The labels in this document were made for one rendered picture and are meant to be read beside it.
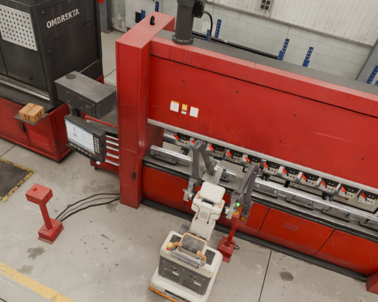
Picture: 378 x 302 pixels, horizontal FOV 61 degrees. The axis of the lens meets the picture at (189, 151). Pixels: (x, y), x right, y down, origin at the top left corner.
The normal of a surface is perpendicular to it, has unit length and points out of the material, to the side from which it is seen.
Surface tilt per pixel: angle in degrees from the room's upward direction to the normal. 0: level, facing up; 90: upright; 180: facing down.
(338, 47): 90
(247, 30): 90
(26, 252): 0
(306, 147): 90
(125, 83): 90
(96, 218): 0
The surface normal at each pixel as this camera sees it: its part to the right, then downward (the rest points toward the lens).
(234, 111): -0.31, 0.62
